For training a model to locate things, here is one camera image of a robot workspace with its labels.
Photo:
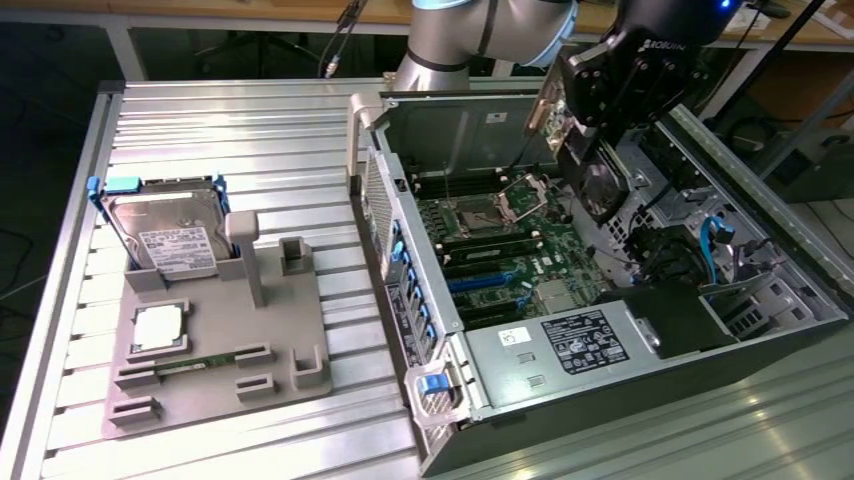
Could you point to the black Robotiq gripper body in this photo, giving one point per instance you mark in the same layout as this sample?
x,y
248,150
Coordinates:
x,y
668,25

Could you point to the black Nvidia graphics card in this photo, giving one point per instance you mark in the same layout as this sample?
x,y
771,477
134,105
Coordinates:
x,y
604,185

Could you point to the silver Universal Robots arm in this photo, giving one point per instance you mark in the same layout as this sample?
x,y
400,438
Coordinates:
x,y
454,30

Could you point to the black stand pole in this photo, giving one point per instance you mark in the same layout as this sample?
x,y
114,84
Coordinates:
x,y
795,50

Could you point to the metal socket cover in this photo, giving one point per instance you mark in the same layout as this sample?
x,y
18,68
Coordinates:
x,y
512,206

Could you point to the black equipment box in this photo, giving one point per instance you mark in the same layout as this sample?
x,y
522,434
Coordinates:
x,y
815,170

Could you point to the thin metal locking lever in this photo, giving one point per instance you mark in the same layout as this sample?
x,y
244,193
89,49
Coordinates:
x,y
446,182

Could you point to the CPU socket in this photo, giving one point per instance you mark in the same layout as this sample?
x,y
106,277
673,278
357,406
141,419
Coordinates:
x,y
477,217

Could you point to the green Dell motherboard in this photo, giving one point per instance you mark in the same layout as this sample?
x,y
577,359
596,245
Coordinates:
x,y
555,250

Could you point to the black installed RAM stick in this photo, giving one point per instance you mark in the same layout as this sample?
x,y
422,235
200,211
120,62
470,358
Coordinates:
x,y
481,256

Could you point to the long black expansion slot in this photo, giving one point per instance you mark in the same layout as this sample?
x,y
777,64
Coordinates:
x,y
497,317
494,306
484,270

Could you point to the blue slot retention clip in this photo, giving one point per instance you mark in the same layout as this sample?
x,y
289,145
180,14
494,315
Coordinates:
x,y
398,231
410,276
417,296
424,315
430,335
401,254

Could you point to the silver chipset heat sink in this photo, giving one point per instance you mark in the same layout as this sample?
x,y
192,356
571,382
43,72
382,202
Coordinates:
x,y
556,294

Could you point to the blue expansion slot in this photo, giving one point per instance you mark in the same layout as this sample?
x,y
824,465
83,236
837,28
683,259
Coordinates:
x,y
494,283

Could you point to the wooden desk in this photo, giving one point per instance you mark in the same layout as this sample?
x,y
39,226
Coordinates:
x,y
268,10

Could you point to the grey power supply unit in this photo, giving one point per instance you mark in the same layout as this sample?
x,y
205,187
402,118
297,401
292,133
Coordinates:
x,y
508,370

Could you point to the blue case latch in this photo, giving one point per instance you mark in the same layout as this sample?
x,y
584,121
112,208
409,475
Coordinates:
x,y
429,385

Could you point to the black open PC case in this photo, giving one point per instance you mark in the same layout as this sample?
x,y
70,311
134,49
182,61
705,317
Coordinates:
x,y
601,435

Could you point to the silver hard disk drive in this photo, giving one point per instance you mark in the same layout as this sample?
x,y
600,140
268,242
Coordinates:
x,y
174,245

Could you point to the grey plastic parts rack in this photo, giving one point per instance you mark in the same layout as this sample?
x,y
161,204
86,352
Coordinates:
x,y
221,325

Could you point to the teal disk connector block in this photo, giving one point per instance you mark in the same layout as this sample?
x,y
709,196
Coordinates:
x,y
122,186

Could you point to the blue plastic disk carrier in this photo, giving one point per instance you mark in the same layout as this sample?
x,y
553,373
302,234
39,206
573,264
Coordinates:
x,y
94,192

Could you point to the green RAM stick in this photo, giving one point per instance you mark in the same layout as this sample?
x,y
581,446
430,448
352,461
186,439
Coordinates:
x,y
197,361

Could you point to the silver CPU chip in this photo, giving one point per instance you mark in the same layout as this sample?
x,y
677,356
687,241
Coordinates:
x,y
160,330

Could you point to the grey case stop bracket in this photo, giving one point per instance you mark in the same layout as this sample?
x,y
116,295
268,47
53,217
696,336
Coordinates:
x,y
361,115

